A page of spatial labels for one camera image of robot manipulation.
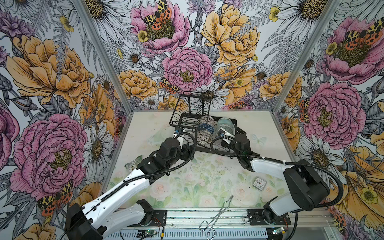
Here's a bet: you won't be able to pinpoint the grey green pattern bowl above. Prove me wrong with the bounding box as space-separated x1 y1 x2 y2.
217 123 234 135

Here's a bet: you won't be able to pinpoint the blue triangle pattern bowl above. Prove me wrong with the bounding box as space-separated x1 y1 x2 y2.
198 123 215 135

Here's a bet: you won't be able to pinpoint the brown dotted pattern bowl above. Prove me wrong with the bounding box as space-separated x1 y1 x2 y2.
197 130 213 146

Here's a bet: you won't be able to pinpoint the white lattice pattern bowl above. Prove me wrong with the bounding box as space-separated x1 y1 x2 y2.
198 115 216 127

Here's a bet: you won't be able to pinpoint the mint green bowl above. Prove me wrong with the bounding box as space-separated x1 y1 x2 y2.
217 118 233 125

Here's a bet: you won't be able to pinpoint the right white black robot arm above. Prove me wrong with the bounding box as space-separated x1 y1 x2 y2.
210 128 344 226

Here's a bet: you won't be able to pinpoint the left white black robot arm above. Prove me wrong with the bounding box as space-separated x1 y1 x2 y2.
64 132 198 240

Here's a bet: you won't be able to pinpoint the green snack packet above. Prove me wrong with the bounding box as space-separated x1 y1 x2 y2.
125 155 143 172

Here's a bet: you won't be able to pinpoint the left green circuit board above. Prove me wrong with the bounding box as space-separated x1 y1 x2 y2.
136 230 159 240

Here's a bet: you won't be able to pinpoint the green circuit board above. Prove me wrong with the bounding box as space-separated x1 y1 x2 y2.
271 227 286 235
136 230 159 240

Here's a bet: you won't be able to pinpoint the right green circuit board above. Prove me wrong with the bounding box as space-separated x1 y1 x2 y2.
271 227 286 235

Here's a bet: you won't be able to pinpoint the black wire dish rack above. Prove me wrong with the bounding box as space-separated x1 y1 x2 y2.
169 91 246 154

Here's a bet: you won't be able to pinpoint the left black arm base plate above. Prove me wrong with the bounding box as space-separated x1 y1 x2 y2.
140 210 168 227

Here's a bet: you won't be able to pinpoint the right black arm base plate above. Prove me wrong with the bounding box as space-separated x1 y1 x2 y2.
246 209 292 226

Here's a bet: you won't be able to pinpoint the metal wire tongs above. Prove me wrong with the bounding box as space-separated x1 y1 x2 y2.
199 195 234 240

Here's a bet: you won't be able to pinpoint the aluminium front rail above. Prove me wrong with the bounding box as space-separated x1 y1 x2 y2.
76 206 340 240

